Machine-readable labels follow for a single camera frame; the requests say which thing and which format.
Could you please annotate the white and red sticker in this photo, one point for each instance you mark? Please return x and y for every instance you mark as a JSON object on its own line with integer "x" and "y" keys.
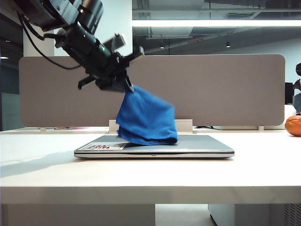
{"x": 98, "y": 147}

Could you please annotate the beige fabric desk divider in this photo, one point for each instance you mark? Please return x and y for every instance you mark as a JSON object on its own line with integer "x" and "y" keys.
{"x": 211, "y": 89}

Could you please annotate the white divider foot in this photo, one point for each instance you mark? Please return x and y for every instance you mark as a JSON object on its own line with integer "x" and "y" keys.
{"x": 260, "y": 128}
{"x": 42, "y": 129}

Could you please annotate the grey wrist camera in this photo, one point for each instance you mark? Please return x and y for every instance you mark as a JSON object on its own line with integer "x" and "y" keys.
{"x": 116, "y": 42}

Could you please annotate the orange tangerine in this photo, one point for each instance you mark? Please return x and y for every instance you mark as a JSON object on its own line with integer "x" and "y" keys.
{"x": 294, "y": 126}

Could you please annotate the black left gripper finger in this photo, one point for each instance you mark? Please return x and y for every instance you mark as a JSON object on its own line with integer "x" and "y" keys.
{"x": 127, "y": 80}
{"x": 113, "y": 84}

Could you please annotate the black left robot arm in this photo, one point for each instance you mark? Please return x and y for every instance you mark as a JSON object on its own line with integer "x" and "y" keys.
{"x": 49, "y": 11}

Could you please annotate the silver closed laptop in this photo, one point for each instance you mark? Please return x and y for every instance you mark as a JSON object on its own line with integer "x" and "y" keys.
{"x": 202, "y": 146}

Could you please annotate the black monitor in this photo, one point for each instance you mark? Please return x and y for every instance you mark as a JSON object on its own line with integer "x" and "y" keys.
{"x": 288, "y": 94}

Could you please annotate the blue microfibre rag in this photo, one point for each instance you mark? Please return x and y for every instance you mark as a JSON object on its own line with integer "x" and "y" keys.
{"x": 145, "y": 117}

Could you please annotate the small black ceiling lamp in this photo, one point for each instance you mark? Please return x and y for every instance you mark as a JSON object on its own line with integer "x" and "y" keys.
{"x": 227, "y": 44}

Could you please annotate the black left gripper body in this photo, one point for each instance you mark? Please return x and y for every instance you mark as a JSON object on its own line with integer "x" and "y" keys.
{"x": 91, "y": 51}

